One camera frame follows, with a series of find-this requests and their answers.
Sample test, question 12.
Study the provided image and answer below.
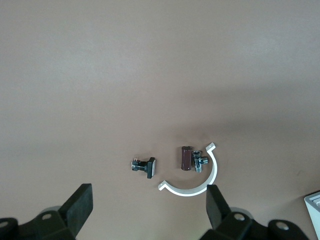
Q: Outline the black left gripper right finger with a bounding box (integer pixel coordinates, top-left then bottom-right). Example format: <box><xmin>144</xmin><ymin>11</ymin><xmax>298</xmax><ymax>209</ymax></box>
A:
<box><xmin>199</xmin><ymin>184</ymin><xmax>311</xmax><ymax>240</ymax></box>

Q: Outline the brown cylinder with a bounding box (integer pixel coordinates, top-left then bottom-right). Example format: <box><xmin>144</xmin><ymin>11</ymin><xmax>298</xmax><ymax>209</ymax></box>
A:
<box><xmin>179</xmin><ymin>145</ymin><xmax>193</xmax><ymax>172</ymax></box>

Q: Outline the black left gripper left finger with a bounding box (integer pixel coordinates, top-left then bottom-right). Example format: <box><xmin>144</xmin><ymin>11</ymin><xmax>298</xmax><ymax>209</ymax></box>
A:
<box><xmin>0</xmin><ymin>183</ymin><xmax>94</xmax><ymax>240</ymax></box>

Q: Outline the white curved pipe clamp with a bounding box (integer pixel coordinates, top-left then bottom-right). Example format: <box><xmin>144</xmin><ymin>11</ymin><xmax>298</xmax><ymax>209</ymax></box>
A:
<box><xmin>157</xmin><ymin>142</ymin><xmax>217</xmax><ymax>197</ymax></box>

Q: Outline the white drawer cabinet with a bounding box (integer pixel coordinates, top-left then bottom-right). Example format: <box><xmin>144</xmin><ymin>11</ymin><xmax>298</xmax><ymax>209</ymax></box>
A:
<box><xmin>303</xmin><ymin>191</ymin><xmax>320</xmax><ymax>226</ymax></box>

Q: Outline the black square push button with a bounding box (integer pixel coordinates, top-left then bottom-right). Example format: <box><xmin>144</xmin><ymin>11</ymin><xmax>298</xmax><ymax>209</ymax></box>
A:
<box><xmin>130</xmin><ymin>156</ymin><xmax>158</xmax><ymax>180</ymax></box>

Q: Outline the brown table mat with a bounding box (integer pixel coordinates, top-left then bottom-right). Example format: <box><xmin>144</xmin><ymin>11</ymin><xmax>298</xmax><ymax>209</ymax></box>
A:
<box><xmin>0</xmin><ymin>0</ymin><xmax>320</xmax><ymax>240</ymax></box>

